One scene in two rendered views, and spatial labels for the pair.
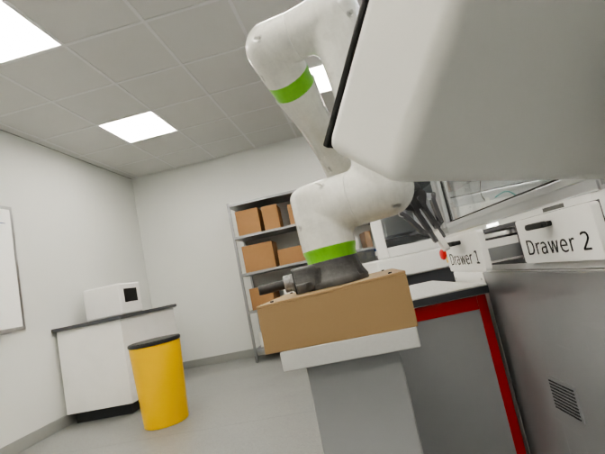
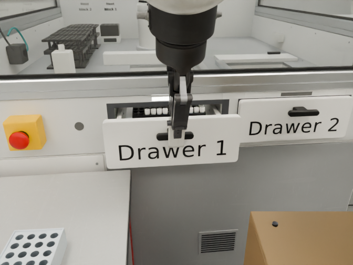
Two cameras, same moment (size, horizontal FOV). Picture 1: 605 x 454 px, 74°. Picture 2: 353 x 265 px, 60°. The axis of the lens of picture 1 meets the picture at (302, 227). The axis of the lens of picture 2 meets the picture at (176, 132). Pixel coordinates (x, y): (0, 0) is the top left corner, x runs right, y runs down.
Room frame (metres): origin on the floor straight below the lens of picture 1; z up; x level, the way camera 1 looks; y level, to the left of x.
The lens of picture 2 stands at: (1.28, 0.12, 1.17)
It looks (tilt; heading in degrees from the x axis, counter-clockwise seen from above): 25 degrees down; 263
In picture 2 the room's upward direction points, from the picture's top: straight up
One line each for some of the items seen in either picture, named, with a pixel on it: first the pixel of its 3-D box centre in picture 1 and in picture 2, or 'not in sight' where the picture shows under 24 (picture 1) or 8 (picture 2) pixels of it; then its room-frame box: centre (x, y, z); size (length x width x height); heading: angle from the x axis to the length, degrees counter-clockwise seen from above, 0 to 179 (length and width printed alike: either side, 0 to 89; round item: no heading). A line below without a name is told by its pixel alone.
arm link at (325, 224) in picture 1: (327, 219); not in sight; (0.97, -0.06, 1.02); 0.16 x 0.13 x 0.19; 67
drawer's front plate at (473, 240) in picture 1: (465, 252); (173, 141); (1.22, -0.46, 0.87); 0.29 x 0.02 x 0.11; 179
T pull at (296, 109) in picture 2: (540, 224); (301, 111); (0.90, -0.52, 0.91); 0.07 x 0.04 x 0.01; 179
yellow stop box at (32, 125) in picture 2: not in sight; (25, 133); (1.55, -0.54, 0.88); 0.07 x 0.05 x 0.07; 179
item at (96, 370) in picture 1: (124, 341); not in sight; (4.37, 2.10, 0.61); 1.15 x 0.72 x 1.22; 173
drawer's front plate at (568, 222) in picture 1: (556, 236); (293, 119); (0.90, -0.55, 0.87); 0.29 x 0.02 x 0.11; 179
